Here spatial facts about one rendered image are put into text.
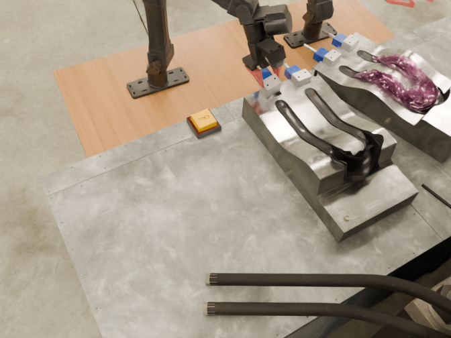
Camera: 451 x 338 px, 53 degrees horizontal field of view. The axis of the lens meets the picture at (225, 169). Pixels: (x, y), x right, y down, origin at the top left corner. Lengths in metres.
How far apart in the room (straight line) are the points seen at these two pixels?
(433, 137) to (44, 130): 1.89
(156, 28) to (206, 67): 0.31
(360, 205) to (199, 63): 0.74
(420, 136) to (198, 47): 0.80
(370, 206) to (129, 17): 2.29
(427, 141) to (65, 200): 1.06
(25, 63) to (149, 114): 1.61
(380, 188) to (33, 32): 2.44
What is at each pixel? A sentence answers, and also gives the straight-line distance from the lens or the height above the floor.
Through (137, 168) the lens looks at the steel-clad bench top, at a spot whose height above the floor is 0.80.
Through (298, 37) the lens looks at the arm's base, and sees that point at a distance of 1.73.
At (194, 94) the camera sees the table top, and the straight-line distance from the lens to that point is 1.50.
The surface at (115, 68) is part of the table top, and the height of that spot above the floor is 0.80.
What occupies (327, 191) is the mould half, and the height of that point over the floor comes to 0.87.
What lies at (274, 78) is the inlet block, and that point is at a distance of 1.36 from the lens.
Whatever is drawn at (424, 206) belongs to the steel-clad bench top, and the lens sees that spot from 1.39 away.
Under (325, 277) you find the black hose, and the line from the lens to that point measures 1.09.
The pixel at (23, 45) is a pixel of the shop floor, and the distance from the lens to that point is 3.10.
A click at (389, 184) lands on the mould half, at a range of 1.31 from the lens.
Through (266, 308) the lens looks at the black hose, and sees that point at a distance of 1.08.
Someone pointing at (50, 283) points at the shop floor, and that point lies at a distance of 2.11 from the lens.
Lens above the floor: 1.88
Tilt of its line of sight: 55 degrees down
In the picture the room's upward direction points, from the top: 4 degrees clockwise
